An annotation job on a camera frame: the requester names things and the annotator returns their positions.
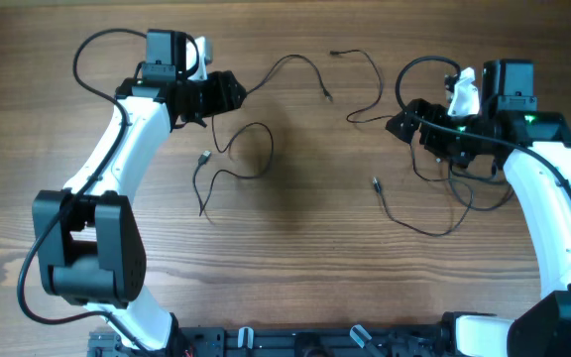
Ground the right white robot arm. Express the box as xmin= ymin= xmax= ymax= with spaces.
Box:
xmin=386 ymin=59 xmax=571 ymax=356

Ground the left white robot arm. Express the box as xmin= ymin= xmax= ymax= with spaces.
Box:
xmin=26 ymin=30 xmax=247 ymax=356

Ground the black thin usb cable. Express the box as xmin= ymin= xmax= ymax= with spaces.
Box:
xmin=371 ymin=143 xmax=517 ymax=238

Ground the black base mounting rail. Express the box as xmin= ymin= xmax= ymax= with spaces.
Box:
xmin=86 ymin=324 xmax=465 ymax=357

